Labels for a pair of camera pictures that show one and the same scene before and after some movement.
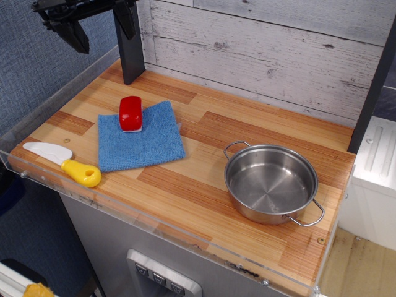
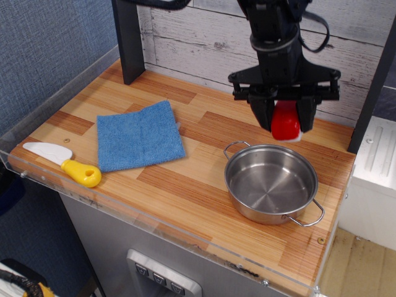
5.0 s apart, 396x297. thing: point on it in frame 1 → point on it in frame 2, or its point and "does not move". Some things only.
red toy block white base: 130,112 → 285,123
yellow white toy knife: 90,176 does not move
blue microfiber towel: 159,140 does not move
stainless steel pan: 268,184 does not move
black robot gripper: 61,12 → 281,73
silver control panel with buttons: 150,277 does not move
